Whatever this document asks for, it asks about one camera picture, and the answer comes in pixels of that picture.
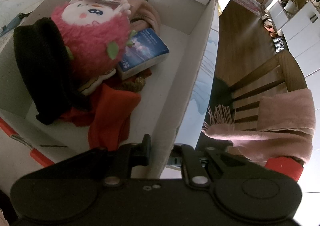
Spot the red cloth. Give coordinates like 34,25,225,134
61,68,152,151

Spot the red white cardboard box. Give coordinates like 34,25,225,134
1,0,217,194

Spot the black fabric pouch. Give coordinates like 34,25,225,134
14,18,91,125

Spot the blue tissue pack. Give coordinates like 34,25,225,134
117,28,170,80

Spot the pink plush toy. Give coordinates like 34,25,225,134
50,0,134,96

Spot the pink knit garment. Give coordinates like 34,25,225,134
102,0,161,43

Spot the pink scarf on chair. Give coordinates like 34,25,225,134
202,89,316,163

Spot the blue patterned table mat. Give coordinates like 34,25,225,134
175,29,220,148

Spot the wooden chair with scarf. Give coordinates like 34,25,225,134
209,50,307,131

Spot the white wall cabinet unit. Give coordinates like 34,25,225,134
265,0,320,191

